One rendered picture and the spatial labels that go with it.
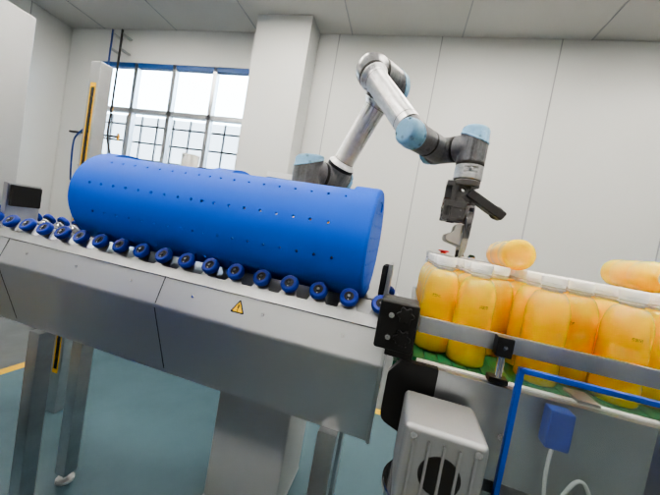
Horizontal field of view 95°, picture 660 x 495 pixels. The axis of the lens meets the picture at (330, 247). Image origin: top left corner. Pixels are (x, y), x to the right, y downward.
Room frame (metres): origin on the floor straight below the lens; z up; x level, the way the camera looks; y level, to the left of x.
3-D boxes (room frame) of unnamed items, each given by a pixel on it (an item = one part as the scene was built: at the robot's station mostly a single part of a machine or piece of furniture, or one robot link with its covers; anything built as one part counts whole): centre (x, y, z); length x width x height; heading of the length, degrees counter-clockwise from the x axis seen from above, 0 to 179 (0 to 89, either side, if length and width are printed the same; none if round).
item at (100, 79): (1.46, 1.21, 0.85); 0.06 x 0.06 x 1.70; 76
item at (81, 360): (1.10, 0.84, 0.31); 0.06 x 0.06 x 0.63; 76
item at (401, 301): (0.57, -0.15, 0.95); 0.10 x 0.07 x 0.10; 166
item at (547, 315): (0.55, -0.42, 0.99); 0.07 x 0.07 x 0.19
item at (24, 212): (1.10, 1.13, 1.00); 0.10 x 0.04 x 0.15; 166
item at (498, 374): (0.51, -0.32, 0.94); 0.03 x 0.02 x 0.08; 76
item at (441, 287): (0.63, -0.25, 0.99); 0.07 x 0.07 x 0.19
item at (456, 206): (0.86, -0.34, 1.25); 0.09 x 0.08 x 0.12; 76
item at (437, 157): (0.93, -0.27, 1.41); 0.11 x 0.11 x 0.08; 40
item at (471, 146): (0.86, -0.34, 1.41); 0.09 x 0.08 x 0.11; 40
